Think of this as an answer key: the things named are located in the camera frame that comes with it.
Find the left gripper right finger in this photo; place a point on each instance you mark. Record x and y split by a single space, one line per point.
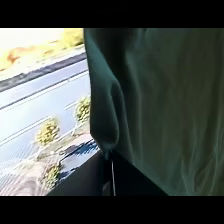
133 183

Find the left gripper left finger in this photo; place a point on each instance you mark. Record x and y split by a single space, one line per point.
88 180

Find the dark green shirt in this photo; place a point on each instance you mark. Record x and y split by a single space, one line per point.
160 100

